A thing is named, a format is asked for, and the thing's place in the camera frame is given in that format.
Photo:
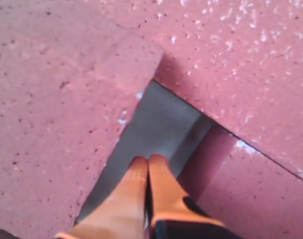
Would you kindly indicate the red brick with white chip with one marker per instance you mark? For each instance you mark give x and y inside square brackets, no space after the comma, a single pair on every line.
[238,61]

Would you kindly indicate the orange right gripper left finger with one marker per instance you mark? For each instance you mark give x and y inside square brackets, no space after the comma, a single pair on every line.
[122,214]

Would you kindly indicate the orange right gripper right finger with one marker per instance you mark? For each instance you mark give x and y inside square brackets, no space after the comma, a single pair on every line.
[172,213]

